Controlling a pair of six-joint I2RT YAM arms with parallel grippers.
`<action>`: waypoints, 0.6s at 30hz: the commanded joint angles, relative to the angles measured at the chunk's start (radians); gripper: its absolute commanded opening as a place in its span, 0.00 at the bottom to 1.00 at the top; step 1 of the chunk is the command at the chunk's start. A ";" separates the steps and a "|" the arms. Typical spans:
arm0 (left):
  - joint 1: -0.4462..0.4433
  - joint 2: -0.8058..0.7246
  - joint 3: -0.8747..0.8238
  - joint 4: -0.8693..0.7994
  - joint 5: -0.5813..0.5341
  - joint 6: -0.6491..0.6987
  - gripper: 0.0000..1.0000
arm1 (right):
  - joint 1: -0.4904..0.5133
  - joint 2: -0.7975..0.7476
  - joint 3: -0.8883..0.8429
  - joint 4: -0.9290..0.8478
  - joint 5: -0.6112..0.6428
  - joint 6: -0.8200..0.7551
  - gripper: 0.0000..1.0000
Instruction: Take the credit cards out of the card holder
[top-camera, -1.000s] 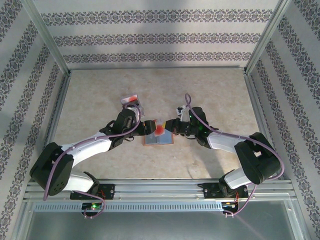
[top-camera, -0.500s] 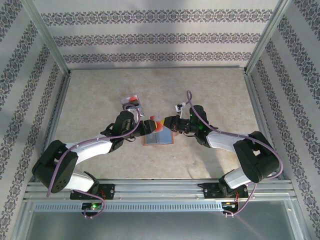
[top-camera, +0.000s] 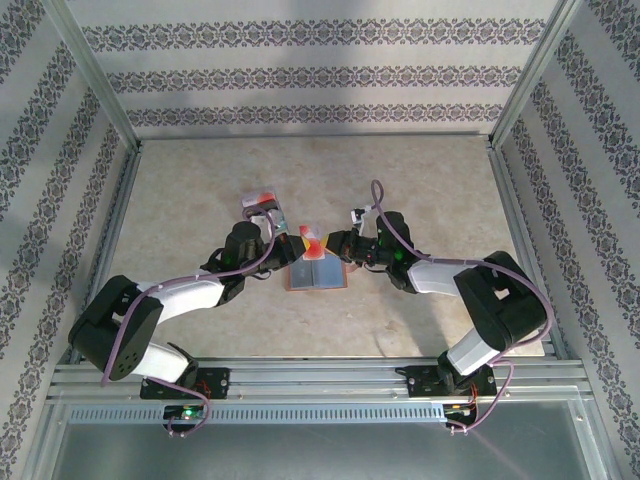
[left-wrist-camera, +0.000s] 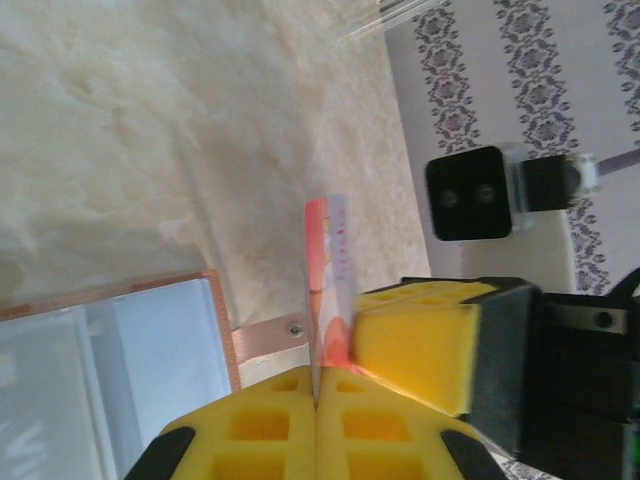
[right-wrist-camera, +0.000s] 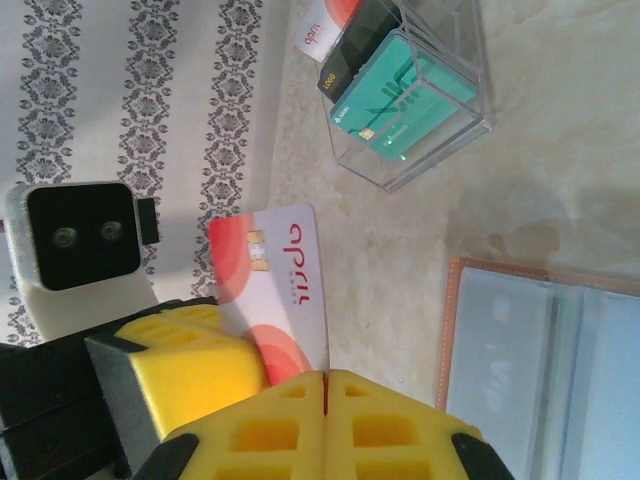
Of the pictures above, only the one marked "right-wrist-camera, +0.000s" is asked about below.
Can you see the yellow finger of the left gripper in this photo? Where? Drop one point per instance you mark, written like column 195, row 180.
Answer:
column 190, row 365

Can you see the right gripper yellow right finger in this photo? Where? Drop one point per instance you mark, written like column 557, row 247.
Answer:
column 340, row 435

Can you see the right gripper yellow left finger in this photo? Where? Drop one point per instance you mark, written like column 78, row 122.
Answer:
column 280, row 410

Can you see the teal credit card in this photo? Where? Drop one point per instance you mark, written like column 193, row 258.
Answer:
column 400, row 110

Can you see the black credit card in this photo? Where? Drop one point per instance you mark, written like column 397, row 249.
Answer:
column 360, row 50

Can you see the clear acrylic card box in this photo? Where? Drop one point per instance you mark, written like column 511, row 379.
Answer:
column 450, row 30

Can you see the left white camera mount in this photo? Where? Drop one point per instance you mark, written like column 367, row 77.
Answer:
column 75, row 310

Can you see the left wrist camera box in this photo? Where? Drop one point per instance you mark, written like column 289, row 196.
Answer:
column 82, row 235

